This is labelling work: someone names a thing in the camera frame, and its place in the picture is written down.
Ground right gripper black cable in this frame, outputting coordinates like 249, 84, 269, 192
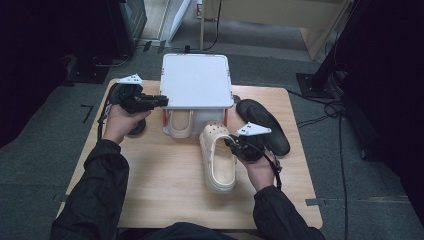
264, 149, 284, 192

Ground black metal stand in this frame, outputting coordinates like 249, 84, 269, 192
295, 0, 368, 100

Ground dark curtain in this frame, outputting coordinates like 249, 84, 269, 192
0, 0, 78, 149
333, 0, 424, 214

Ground black floor cable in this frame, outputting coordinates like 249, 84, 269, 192
287, 88, 349, 240

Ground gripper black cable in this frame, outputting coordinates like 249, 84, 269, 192
96, 103, 113, 141
264, 149, 284, 192

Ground cream clog shoe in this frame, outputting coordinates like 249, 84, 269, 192
198, 120, 238, 194
165, 108, 195, 139

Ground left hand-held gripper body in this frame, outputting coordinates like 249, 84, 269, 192
114, 73, 157, 115

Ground white shoe rack orange legs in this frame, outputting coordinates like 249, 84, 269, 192
159, 53, 235, 138

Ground black equipment cabinet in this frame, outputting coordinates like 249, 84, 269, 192
74, 0, 148, 84

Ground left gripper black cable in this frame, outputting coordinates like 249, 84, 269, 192
96, 103, 113, 141

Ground light wooden furniture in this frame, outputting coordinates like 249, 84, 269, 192
199, 0, 354, 62

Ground person's dark clothed torso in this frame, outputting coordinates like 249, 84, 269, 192
119, 221, 258, 240

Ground hanging black cable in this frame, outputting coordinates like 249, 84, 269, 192
203, 0, 224, 53

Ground person's right hand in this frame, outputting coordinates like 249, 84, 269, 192
238, 150, 278, 193

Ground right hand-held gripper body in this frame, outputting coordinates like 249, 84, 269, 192
232, 122, 273, 163

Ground person's left hand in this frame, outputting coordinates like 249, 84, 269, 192
102, 104, 153, 145

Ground white leaning panel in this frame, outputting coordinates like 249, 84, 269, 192
167, 0, 193, 44

